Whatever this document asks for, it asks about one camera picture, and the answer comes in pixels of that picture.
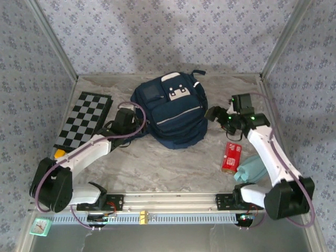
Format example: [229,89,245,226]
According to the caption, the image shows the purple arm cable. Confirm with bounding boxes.
[238,91,316,232]
[34,101,147,232]

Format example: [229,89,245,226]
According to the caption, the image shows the small circuit board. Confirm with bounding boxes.
[87,213,118,224]
[236,213,256,226]

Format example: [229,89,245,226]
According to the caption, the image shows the aluminium frame post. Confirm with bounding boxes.
[26,0,79,81]
[259,0,313,81]

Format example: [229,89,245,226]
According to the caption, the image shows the black grey folding chessboard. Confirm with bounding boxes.
[53,91,114,153]

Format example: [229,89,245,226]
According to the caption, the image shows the navy blue student backpack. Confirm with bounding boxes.
[130,69,209,150]

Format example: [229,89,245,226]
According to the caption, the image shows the teal cloth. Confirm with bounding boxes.
[233,154,268,182]

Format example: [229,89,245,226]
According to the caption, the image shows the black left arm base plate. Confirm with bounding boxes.
[76,194,124,211]

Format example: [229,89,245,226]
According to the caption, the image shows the grey metal panel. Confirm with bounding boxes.
[27,223,314,252]

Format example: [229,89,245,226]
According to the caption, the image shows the grey slotted cable duct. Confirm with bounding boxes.
[49,213,241,225]

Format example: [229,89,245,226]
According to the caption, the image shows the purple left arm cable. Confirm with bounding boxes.
[34,101,147,232]

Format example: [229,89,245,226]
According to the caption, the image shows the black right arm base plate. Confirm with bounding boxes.
[215,194,264,211]

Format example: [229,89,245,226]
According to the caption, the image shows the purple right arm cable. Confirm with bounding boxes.
[238,91,316,232]

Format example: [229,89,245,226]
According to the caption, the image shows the red cardboard box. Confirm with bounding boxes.
[220,141,242,174]

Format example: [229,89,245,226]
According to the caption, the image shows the mint green square clock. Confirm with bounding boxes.
[29,217,53,237]

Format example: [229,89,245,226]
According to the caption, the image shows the aluminium mounting rail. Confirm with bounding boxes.
[28,192,314,213]

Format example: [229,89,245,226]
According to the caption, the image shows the aluminium side rail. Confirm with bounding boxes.
[258,76,308,194]
[34,76,79,195]

